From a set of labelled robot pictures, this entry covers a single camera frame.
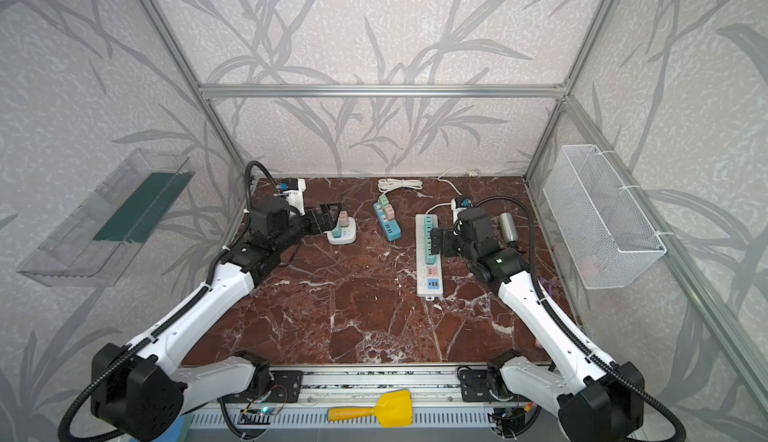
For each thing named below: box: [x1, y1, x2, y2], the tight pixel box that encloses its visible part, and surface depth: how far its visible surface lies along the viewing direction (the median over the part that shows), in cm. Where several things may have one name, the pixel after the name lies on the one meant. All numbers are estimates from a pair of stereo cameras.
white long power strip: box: [415, 214, 444, 301], surface depth 93 cm
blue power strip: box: [373, 202, 402, 242], surface depth 104 cm
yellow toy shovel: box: [327, 388, 413, 428], surface depth 71 cm
